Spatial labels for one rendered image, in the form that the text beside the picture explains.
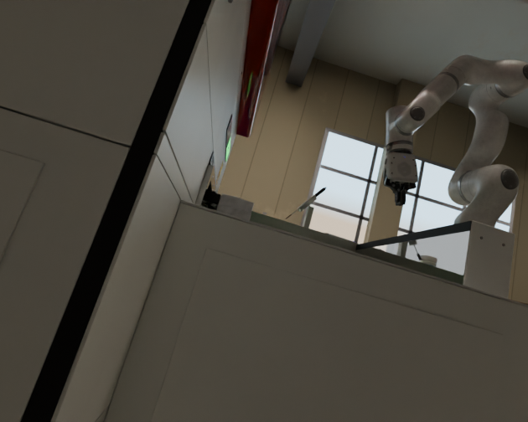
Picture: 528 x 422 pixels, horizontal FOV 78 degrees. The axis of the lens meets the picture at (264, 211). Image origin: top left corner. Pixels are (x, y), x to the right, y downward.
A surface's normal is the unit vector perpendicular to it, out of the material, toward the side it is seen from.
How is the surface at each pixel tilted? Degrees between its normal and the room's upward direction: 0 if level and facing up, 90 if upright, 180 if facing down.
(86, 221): 90
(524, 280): 90
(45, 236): 90
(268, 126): 90
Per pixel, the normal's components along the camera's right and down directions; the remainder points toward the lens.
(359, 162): 0.11, -0.19
